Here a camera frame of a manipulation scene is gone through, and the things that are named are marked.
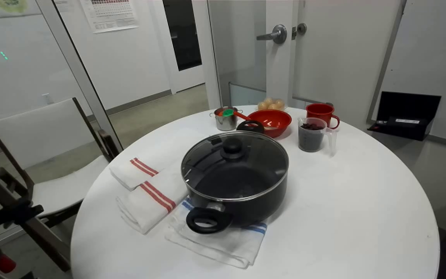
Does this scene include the glass lid with black knob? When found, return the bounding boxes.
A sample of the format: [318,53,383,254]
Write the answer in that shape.
[180,130,291,202]

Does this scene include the black cooking pot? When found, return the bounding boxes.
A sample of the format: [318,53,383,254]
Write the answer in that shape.
[180,121,291,236]

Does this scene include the red bowl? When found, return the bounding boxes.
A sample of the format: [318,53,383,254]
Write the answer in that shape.
[245,109,294,140]

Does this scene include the pale yellow round food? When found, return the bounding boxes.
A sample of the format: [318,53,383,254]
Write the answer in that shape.
[257,98,287,113]

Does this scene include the clear measuring cup dark contents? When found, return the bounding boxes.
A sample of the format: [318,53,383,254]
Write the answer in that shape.
[297,115,339,157]

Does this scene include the red-striped white towel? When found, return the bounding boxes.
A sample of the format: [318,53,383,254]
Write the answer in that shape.
[116,172,191,236]
[107,147,184,192]

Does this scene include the red mug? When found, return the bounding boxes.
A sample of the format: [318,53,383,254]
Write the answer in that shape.
[305,101,342,130]

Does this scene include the blue-striped white towel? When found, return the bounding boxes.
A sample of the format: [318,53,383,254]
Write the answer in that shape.
[164,199,270,271]

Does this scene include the dark narrow door window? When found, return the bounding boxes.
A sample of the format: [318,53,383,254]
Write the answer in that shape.
[161,0,205,73]

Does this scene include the silver door knob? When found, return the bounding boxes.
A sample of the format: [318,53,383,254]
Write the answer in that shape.
[290,22,308,42]

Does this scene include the black laptop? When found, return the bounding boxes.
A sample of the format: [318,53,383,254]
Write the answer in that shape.
[367,90,443,143]

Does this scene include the silver lever door handle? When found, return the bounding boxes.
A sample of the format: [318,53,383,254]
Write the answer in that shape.
[256,23,288,47]

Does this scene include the grey glass partition frame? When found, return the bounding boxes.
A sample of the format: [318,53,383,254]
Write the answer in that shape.
[36,0,126,157]

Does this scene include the white chair dark frame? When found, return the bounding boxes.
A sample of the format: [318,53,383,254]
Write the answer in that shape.
[0,96,124,273]

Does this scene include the wall poster green graphic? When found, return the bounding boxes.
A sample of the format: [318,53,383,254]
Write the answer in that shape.
[0,0,42,22]

